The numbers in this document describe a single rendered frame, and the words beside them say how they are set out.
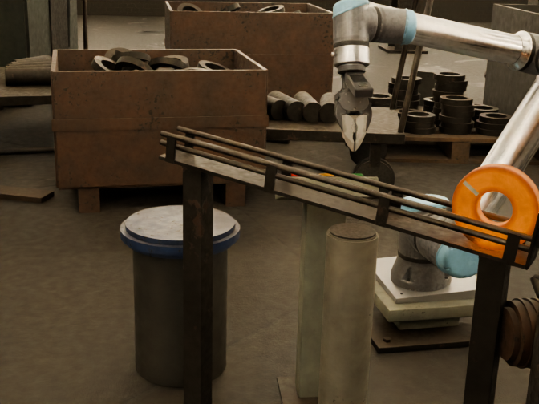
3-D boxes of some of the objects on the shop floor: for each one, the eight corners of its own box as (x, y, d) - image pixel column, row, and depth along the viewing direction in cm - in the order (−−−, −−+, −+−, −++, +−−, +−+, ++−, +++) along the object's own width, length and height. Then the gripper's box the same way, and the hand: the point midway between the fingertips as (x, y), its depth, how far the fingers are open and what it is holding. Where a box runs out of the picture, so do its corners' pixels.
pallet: (521, 133, 542) (529, 66, 529) (565, 165, 465) (577, 87, 452) (338, 129, 539) (342, 61, 526) (352, 161, 462) (356, 82, 449)
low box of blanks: (236, 164, 447) (238, 42, 427) (266, 206, 379) (270, 62, 360) (58, 171, 426) (51, 41, 407) (56, 215, 359) (48, 62, 339)
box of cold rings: (305, 106, 612) (310, 2, 590) (331, 131, 534) (337, 11, 512) (164, 107, 596) (164, -1, 574) (170, 132, 518) (168, 9, 495)
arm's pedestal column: (339, 299, 283) (341, 276, 280) (449, 292, 291) (451, 270, 288) (378, 353, 245) (379, 329, 243) (503, 344, 253) (505, 321, 251)
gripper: (364, 71, 215) (366, 153, 214) (330, 70, 214) (331, 153, 213) (372, 64, 206) (374, 150, 205) (336, 64, 205) (337, 150, 204)
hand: (354, 145), depth 206 cm, fingers closed
